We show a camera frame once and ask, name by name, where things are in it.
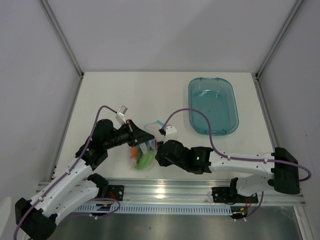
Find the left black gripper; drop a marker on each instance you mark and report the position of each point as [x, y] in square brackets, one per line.
[135, 134]

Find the clear zip bag blue zipper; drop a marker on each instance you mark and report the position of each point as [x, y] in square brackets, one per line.
[148, 146]

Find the light green toy vegetable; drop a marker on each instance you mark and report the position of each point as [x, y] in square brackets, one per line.
[144, 160]

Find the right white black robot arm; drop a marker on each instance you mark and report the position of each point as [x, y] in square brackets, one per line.
[269, 171]

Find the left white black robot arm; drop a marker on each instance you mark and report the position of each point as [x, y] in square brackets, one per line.
[39, 216]

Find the teal plastic tray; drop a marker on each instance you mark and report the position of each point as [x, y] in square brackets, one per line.
[215, 104]

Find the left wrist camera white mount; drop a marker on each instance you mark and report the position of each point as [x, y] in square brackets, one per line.
[120, 115]

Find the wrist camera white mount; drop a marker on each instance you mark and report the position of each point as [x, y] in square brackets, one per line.
[167, 133]
[120, 115]

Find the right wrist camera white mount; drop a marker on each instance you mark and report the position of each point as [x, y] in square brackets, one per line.
[167, 133]

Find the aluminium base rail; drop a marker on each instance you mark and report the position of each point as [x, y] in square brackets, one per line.
[194, 192]

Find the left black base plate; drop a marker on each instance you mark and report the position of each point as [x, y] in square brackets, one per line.
[112, 192]

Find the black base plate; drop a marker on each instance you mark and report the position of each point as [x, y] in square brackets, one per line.
[112, 192]
[222, 195]

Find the slotted grey cable duct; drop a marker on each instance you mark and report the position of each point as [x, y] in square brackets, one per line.
[155, 209]

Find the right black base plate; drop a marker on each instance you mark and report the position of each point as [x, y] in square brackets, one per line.
[222, 195]

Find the right side aluminium rail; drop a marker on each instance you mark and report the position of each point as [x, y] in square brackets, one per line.
[265, 112]

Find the left aluminium frame post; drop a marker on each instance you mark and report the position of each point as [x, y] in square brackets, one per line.
[53, 21]

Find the aluminium frame post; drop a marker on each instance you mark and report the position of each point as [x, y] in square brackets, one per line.
[53, 21]
[282, 33]

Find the right aluminium frame post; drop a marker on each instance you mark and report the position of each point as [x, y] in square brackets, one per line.
[282, 33]

